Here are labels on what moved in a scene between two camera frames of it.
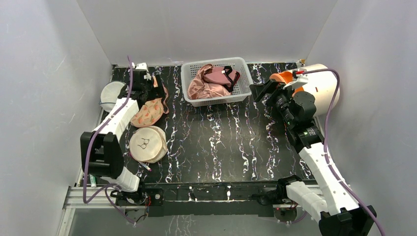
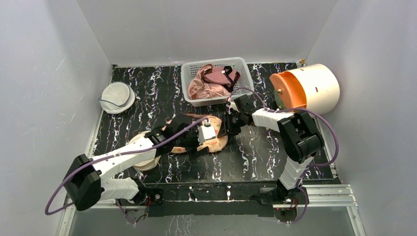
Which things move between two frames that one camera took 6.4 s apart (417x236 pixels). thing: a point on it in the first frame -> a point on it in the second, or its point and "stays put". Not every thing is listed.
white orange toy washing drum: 321,84 stays put
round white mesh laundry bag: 109,93 stays put
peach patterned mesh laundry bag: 150,112 -> 213,145
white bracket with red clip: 301,80 -> 232,105
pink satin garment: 198,89 stays put
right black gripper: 270,93 -> 232,123
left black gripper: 150,84 -> 192,151
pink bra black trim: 223,75 stays put
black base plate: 218,198 stays put
